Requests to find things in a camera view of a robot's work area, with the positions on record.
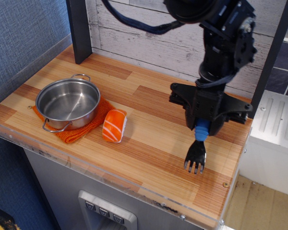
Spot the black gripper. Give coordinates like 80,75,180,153
169,83,253,136

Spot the black left vertical post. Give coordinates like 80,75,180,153
66,0,92,64

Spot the stainless steel pot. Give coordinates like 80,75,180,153
36,74,101,133

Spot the blue handled metal fork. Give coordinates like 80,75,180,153
184,118,210,174

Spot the clear acrylic table edge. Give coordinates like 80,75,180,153
0,114,251,230

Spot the grey dispenser button panel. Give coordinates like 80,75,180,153
78,190,138,230

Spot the black vertical post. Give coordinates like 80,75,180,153
66,0,92,64
249,0,288,119

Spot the black right vertical post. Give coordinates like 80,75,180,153
249,0,288,119

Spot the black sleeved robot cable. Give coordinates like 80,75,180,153
101,0,185,35

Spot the white toy sink counter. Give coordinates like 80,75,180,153
239,91,288,194

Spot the salmon sushi toy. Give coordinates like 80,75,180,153
102,109,127,143

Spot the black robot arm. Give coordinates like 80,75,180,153
165,0,257,141

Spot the orange knitted cloth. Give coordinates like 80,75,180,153
32,95,117,144

